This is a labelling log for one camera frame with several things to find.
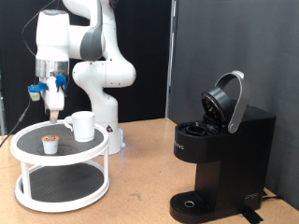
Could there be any grey metal pole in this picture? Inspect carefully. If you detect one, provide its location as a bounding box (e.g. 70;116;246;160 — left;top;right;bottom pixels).
164;0;179;119

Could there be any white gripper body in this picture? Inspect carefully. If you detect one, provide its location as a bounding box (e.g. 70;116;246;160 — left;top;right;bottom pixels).
41;76;66;112

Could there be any black Keurig coffee machine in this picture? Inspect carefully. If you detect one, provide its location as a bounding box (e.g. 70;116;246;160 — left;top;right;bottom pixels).
169;70;277;224

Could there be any white ceramic mug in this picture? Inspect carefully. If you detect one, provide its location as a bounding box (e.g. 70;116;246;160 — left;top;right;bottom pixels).
64;110;96;143

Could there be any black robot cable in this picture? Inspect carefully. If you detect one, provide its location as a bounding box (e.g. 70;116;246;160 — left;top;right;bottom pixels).
0;0;60;147

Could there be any grey metal frame post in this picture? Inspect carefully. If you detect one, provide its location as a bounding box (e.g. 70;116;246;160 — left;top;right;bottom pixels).
0;69;6;136

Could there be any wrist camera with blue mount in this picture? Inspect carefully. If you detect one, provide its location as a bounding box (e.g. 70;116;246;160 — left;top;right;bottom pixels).
27;81;49;103

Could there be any blue cable clip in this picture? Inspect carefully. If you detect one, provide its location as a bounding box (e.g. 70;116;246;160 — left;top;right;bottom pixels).
55;74;69;92

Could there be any white two-tier turntable stand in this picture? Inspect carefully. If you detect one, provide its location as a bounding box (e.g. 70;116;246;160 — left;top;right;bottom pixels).
9;119;110;214

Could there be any black tape strip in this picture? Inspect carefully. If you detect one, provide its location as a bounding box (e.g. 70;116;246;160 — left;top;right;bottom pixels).
238;207;264;224

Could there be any white orange-rimmed coffee pod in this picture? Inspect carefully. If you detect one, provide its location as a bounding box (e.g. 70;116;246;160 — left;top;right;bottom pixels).
40;134;61;155

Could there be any black power cord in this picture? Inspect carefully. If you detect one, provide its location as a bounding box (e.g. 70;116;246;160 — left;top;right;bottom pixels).
261;189;281;203

